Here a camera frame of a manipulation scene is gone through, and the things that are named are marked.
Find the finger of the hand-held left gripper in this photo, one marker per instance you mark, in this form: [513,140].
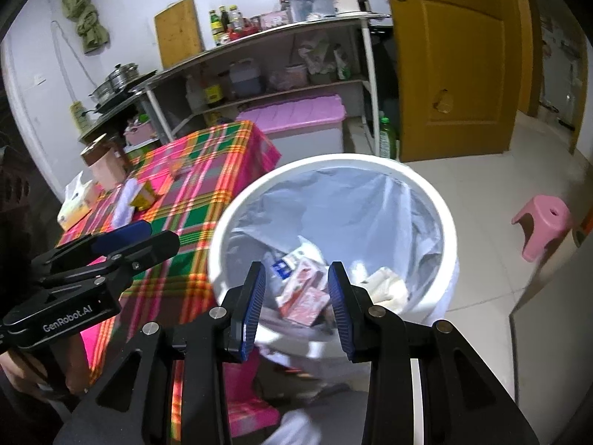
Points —
[125,234]
[139,255]

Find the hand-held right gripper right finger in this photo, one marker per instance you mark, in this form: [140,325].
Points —
[340,320]

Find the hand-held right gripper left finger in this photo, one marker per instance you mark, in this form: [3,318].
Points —
[252,310]

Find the pink white paper box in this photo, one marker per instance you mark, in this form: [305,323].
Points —
[305,301]

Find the yellow snack packet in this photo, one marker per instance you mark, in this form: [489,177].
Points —
[143,197]

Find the white plastic bag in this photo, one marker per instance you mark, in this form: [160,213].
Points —
[389,289]

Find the clear plastic cup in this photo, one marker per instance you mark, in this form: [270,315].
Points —
[180,167]

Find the translucent bin liner bag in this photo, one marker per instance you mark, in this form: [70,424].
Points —
[343,213]

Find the white round trash bin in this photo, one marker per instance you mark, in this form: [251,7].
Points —
[343,161]

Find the person's left hand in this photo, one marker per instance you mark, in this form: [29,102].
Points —
[78,366]

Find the yellow white tissue pack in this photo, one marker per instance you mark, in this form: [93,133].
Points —
[76,208]

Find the pink jug with brown lid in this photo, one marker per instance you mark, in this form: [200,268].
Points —
[109,167]

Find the pink green plaid tablecloth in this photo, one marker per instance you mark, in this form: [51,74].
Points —
[199,204]

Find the pink plastic basket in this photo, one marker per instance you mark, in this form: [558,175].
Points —
[139,134]

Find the yellow power strip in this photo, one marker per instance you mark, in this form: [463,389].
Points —
[79,116]

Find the steel pan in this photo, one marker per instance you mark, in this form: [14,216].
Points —
[102,92]

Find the white plastic bottle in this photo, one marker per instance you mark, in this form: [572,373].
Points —
[194,95]

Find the steel steamer pot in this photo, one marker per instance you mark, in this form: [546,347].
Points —
[123,76]

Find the yellow oil bottle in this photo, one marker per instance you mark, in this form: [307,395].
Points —
[213,92]

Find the green plastic bottle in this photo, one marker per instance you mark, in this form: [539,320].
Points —
[388,139]

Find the blue-grey plastic jug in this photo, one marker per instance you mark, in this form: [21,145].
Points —
[245,79]

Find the pink-lid storage bin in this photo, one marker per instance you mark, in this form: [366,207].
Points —
[292,111]

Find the wooden cutting board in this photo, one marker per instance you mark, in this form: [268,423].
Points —
[179,32]

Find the green glass bottle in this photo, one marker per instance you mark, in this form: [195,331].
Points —
[216,30]

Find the green hanging cloth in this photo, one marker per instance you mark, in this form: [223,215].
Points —
[85,14]

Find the pink plastic stool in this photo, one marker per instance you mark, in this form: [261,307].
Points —
[542,218]

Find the dark sauce bottle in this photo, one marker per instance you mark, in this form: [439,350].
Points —
[224,21]

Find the clear bottle with yellow cap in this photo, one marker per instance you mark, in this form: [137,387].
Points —
[236,19]

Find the steel-top shelf unit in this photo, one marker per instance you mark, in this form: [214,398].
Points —
[368,79]

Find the crumpled plastic bags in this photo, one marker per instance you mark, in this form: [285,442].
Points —
[317,58]

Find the pink patterned box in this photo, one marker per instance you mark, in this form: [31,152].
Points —
[274,20]

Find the yellow wooden door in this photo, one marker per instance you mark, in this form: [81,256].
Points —
[454,79]

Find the clear plastic storage container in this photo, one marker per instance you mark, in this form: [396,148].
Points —
[310,4]

